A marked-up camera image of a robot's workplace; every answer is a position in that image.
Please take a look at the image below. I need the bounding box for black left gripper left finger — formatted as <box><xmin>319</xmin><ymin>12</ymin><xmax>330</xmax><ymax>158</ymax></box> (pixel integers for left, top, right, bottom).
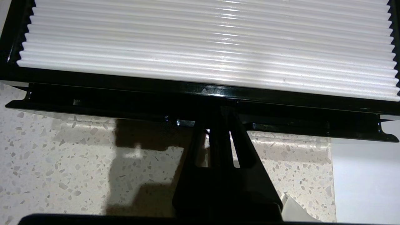
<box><xmin>172</xmin><ymin>109</ymin><xmax>225</xmax><ymax>219</ymax></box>

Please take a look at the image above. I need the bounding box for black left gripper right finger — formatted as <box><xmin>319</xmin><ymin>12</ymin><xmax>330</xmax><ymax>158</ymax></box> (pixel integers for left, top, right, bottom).
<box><xmin>218</xmin><ymin>106</ymin><xmax>283</xmax><ymax>219</ymax></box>

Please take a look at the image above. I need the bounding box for long clear toothbrush packet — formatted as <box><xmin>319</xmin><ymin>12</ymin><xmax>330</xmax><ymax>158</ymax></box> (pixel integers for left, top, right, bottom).
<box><xmin>281</xmin><ymin>193</ymin><xmax>313</xmax><ymax>222</ymax></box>

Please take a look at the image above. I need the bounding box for black glossy storage box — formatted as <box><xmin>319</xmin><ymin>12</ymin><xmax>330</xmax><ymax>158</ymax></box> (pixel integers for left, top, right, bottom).
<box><xmin>0</xmin><ymin>0</ymin><xmax>400</xmax><ymax>117</ymax></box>

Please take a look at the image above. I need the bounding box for white ceramic sink basin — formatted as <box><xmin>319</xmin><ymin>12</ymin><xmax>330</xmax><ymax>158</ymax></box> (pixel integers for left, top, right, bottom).
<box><xmin>331</xmin><ymin>119</ymin><xmax>400</xmax><ymax>224</ymax></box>

